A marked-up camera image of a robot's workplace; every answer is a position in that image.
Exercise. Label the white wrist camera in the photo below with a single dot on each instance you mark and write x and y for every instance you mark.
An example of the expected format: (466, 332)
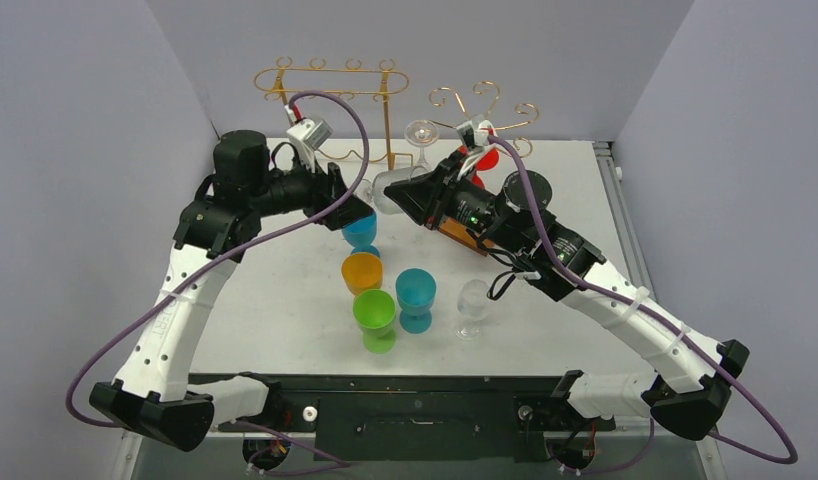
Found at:
(473, 134)
(308, 132)

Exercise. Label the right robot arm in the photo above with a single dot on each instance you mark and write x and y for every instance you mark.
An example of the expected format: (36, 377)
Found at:
(685, 392)

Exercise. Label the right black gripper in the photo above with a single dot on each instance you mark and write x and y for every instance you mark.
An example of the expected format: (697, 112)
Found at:
(438, 201)

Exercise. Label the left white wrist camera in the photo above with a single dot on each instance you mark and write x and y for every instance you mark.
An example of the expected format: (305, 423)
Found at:
(308, 132)

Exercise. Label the gold rectangular wire glass rack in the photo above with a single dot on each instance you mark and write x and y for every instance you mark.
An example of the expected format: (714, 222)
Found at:
(372, 87)

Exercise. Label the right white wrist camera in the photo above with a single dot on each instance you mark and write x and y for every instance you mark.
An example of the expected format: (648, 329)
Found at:
(473, 134)

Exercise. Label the teal plastic goblet front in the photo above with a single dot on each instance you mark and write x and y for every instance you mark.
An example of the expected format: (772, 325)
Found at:
(416, 291)

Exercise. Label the blue plastic goblet rear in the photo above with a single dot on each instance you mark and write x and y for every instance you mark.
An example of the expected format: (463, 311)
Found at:
(361, 234)

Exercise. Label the orange plastic goblet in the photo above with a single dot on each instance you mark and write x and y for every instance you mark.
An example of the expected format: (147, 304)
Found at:
(362, 272)

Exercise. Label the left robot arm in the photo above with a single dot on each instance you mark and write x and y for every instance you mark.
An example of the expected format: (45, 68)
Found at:
(149, 394)

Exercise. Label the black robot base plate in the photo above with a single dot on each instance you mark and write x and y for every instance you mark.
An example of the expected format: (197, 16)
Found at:
(424, 418)

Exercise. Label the aluminium rail frame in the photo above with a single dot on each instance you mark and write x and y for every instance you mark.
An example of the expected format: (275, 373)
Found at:
(287, 311)

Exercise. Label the red plastic goblet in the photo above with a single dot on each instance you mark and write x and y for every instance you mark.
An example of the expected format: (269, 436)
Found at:
(472, 165)

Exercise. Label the clear wine glass front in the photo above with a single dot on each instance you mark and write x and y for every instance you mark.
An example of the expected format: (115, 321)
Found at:
(473, 306)

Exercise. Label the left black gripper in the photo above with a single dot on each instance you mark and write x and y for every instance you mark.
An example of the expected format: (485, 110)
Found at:
(323, 189)

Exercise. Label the clear wine glass amber tint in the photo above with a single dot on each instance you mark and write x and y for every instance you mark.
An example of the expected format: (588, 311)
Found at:
(422, 134)

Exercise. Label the green plastic goblet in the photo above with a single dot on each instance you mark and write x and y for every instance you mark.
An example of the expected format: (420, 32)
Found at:
(374, 311)

